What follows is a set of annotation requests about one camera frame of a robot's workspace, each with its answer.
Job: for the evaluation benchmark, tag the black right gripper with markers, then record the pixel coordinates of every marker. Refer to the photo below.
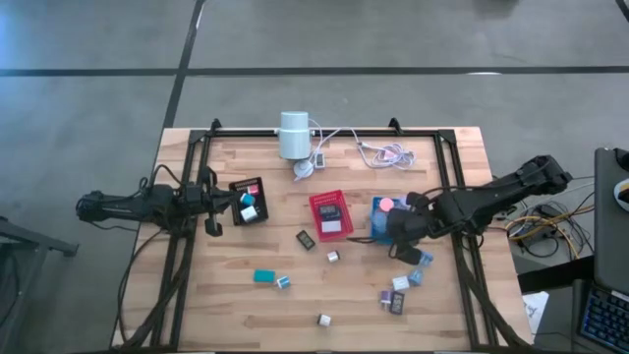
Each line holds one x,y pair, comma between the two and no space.
413,223

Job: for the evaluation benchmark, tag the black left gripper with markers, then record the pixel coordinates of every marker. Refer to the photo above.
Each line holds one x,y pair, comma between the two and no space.
199,199

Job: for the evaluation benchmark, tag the teal two-port wall charger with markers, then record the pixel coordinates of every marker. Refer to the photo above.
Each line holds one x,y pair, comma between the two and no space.
247,199

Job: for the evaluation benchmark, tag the pink USB wall charger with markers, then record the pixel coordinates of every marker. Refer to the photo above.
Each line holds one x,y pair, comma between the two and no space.
253,190

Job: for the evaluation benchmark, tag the white USB wall charger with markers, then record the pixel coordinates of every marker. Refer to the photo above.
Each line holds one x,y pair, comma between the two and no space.
249,214

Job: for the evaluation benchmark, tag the black digital clock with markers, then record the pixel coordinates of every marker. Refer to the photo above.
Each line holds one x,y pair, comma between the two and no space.
397,303
305,240

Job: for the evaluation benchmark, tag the blue framed digital clock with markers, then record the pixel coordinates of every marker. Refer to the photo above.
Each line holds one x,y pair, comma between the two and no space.
330,211

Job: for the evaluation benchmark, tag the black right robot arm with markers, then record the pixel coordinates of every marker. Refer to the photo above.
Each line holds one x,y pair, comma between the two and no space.
516,189

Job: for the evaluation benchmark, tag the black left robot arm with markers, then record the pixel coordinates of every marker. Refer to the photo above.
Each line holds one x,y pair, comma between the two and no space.
123,206

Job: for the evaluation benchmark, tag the white square charger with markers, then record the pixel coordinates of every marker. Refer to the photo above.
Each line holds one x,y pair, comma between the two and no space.
400,283

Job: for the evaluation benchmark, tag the black plastic basket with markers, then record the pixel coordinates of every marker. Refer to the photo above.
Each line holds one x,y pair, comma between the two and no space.
263,196

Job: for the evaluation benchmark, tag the blue plastic basket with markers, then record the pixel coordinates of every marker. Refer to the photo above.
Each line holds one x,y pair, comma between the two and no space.
376,236

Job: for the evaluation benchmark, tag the red plastic basket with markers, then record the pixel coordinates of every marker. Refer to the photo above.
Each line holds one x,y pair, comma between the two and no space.
346,221

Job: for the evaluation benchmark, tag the small silver white charger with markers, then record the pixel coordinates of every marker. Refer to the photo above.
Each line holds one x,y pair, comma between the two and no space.
333,256

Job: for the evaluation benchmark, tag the flat teal box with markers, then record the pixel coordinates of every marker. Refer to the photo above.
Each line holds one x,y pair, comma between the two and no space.
264,276

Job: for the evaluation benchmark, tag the white spot lamp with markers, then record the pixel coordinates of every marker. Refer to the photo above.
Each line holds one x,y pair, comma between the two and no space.
295,135

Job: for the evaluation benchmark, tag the small white digital clock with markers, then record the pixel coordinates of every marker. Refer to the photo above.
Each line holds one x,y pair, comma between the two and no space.
320,160

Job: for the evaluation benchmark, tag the white charger with black face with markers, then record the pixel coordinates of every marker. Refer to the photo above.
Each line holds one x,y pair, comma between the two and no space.
324,320

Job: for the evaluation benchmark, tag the white paper sheet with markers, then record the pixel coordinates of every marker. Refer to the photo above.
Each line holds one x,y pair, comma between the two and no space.
535,310

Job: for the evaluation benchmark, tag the grey metal stand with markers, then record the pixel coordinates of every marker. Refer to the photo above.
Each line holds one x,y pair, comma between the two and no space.
29,241

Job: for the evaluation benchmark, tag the blue backlit keyboard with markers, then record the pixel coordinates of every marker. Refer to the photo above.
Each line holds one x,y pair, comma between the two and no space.
607,319

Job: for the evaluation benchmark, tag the white computer mouse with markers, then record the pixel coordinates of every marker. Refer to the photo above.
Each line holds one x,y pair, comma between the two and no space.
622,194

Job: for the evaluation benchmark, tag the purple USB wall charger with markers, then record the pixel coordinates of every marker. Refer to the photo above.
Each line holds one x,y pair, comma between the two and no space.
385,297

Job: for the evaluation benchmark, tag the teal and white wall charger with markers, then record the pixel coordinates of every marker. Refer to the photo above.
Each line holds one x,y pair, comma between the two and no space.
283,282

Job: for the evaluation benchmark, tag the black aluminium table frame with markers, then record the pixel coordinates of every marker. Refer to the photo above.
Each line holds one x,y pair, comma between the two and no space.
393,133

